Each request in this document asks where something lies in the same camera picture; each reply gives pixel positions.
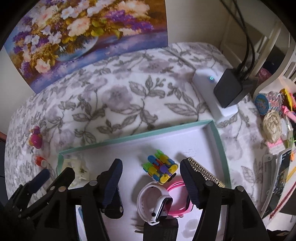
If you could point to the white charger plug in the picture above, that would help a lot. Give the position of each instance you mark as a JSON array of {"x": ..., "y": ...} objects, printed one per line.
[{"x": 81, "y": 172}]

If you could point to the colourful tape roll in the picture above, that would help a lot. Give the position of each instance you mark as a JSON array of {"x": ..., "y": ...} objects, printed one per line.
[{"x": 266, "y": 102}]

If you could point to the pink smartwatch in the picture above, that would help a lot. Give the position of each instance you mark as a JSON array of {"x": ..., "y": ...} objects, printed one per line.
[{"x": 181, "y": 204}]

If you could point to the beige crumpled cloth flower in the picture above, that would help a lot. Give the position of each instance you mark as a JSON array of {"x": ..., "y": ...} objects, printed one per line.
[{"x": 272, "y": 126}]

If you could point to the beige patterned comb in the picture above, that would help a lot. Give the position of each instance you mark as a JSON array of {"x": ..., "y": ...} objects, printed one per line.
[{"x": 208, "y": 176}]

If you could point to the black toy car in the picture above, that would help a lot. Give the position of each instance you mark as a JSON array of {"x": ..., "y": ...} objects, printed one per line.
[{"x": 114, "y": 210}]

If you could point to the white smartwatch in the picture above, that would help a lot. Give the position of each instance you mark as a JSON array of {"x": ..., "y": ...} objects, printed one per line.
[{"x": 153, "y": 203}]

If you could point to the floral painting canvas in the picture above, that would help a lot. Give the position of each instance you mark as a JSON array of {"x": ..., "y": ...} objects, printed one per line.
[{"x": 55, "y": 38}]

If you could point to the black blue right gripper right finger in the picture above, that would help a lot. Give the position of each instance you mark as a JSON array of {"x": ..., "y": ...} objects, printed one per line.
[{"x": 243, "y": 221}]

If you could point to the white phone stand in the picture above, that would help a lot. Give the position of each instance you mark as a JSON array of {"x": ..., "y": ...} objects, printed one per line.
[{"x": 269, "y": 163}]

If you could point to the black plugged charger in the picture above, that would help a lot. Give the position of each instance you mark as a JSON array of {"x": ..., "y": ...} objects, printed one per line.
[{"x": 230, "y": 90}]

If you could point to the white power strip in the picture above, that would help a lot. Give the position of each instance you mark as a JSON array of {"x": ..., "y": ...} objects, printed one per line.
[{"x": 205, "y": 81}]

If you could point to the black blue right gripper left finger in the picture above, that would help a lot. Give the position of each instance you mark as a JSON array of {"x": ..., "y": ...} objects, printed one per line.
[{"x": 58, "y": 219}]

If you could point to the black power adapter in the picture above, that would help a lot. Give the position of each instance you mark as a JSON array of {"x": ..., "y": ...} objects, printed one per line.
[{"x": 165, "y": 230}]

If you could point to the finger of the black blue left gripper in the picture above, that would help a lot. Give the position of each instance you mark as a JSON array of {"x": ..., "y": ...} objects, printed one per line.
[
  {"x": 66, "y": 177},
  {"x": 22, "y": 196}
]

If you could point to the smartphone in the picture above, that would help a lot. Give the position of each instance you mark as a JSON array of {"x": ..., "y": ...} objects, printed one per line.
[{"x": 281, "y": 172}]

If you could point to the white chair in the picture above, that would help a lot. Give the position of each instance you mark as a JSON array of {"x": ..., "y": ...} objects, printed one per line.
[{"x": 280, "y": 64}]

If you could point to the grey floral blanket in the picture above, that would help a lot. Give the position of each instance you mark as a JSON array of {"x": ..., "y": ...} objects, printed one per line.
[{"x": 116, "y": 97}]

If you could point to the orange glue bottle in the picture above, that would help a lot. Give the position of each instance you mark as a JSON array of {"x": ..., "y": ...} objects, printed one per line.
[{"x": 41, "y": 162}]

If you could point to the pink doll ball toy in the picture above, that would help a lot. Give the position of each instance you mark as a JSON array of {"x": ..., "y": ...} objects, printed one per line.
[{"x": 36, "y": 138}]

